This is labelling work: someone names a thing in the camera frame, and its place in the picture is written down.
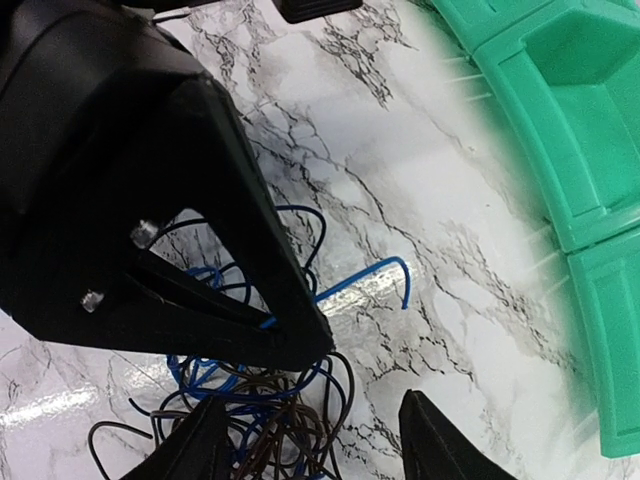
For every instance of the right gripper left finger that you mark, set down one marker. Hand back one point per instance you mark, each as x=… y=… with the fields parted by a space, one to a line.
x=198 y=449

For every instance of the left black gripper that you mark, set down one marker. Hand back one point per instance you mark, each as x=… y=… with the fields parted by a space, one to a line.
x=84 y=156

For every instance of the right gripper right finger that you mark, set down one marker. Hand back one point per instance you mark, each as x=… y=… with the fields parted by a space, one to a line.
x=434 y=449

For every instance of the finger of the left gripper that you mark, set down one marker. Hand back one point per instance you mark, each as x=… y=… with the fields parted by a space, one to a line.
x=190 y=320
x=230 y=192

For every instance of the right green storage bin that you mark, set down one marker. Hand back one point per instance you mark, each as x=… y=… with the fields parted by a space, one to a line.
x=606 y=281

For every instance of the green storage bin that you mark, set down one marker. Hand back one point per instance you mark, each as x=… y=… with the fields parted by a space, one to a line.
x=566 y=74
x=606 y=281

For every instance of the middle green storage bin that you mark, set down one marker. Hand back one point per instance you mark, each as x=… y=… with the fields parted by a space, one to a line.
x=566 y=74

